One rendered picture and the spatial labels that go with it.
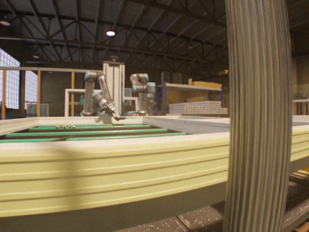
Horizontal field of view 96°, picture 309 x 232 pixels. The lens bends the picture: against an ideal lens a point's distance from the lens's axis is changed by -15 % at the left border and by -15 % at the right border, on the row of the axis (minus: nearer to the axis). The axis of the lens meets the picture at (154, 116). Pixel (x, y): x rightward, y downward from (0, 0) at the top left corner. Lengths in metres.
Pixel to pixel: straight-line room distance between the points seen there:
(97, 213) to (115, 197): 0.05
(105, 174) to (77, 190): 0.04
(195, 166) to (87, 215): 0.16
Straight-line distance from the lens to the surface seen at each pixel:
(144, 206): 0.27
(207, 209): 0.74
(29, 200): 0.23
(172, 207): 0.29
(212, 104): 6.03
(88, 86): 2.18
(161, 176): 0.23
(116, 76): 2.74
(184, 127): 0.96
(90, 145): 0.23
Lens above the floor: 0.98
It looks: 1 degrees down
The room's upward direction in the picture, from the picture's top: straight up
